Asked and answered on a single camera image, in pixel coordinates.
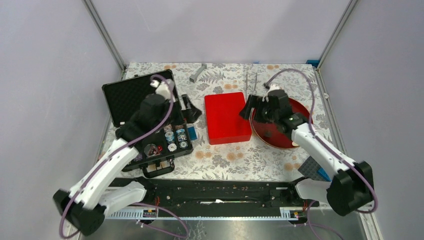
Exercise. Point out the black poker chip case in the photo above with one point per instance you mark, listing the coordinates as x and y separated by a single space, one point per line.
157 151

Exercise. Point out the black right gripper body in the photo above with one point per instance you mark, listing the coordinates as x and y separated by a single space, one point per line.
263 112

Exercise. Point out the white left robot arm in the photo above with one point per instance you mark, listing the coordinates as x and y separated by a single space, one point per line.
86 204

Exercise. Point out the grey metal bracket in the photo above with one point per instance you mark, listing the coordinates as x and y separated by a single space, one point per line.
193 77

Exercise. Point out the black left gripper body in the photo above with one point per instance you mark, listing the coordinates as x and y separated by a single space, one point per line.
178 116

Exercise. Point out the grey lego baseplate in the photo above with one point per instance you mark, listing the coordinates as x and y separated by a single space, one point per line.
310 169

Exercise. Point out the blue lego brick on baseplate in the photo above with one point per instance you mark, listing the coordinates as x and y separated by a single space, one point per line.
324 175

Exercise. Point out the red tin lid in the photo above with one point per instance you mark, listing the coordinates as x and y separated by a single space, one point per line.
224 124

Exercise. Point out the silver tweezers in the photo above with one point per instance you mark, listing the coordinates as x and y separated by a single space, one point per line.
250 83

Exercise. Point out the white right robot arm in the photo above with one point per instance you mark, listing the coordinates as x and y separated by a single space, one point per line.
351 184

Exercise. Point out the dark red round tray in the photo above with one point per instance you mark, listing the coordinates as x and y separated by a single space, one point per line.
278 139

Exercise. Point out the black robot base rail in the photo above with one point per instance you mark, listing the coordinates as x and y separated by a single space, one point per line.
221 199

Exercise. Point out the dark round chocolate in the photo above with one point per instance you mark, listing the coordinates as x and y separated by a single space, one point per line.
267 134

